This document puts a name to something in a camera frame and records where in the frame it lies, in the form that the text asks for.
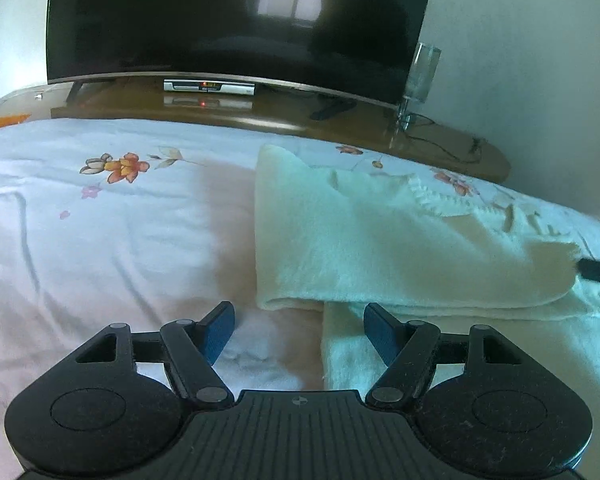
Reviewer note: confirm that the floral white bed sheet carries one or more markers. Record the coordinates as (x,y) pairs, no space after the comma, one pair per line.
(105,240)

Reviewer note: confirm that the silver set-top box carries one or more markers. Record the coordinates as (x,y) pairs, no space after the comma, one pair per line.
(209,86)

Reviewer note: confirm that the orange object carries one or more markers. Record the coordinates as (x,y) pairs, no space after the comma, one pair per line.
(2,121)

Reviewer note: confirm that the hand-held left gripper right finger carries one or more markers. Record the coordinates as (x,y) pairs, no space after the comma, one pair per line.
(380,332)

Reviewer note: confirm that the black flat screen television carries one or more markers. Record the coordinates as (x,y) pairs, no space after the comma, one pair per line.
(230,15)

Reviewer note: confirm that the wooden television stand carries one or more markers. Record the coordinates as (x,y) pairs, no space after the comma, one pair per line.
(280,115)

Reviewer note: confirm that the white knitted garment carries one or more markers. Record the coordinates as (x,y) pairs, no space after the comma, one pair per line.
(380,240)

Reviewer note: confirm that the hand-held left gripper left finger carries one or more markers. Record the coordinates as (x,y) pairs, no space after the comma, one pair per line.
(220,332)

